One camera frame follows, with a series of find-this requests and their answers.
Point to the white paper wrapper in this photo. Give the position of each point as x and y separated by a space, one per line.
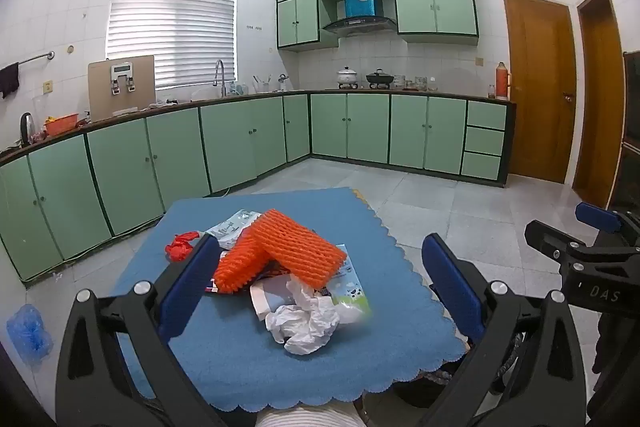
267 299

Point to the knotted red plastic bag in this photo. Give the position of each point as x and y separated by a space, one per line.
181 247

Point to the yellowed wall socket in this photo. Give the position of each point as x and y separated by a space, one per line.
48 87

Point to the blue wrapped hood chimney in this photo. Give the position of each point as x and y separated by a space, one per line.
360 3

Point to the green base cabinet run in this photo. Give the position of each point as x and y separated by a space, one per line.
125 167

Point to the wooden door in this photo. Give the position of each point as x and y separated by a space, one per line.
537 87
600 107

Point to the white window blind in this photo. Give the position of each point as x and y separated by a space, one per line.
170 22

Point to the orange foam fruit net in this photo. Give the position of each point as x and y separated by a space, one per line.
237 267
300 247

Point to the steel towel rail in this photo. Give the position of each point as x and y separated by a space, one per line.
37 58

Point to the orange plastic basin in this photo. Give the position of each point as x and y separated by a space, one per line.
61 125

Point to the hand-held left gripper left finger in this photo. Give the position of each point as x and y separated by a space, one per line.
192 287

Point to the blue scalloped table mat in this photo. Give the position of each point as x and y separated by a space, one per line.
310 377

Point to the black glass cabinet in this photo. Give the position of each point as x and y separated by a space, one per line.
632 132

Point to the blue white cow-print packet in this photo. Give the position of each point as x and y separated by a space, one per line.
352 284

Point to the small steel teapot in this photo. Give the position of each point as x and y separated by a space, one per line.
283 83

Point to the white cooking pot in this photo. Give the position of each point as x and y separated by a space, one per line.
347 78

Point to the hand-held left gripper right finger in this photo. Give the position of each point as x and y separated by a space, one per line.
452 287

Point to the small glass jar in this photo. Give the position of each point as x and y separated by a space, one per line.
491 92

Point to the orange thermos flask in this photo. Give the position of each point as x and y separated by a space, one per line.
502 82

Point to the dark hanging towel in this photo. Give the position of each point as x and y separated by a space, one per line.
9 79

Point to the black wok with lid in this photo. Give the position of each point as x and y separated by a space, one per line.
380 79

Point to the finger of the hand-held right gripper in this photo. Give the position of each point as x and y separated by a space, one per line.
597 217
555 244

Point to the utensil holder with utensils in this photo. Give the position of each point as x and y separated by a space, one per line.
261 86

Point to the white paper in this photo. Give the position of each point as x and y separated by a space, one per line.
305 327

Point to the steel kitchen faucet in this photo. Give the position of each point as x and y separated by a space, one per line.
218 72

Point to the black range hood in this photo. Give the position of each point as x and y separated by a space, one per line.
360 26

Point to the blue plastic bag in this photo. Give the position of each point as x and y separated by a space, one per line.
30 334

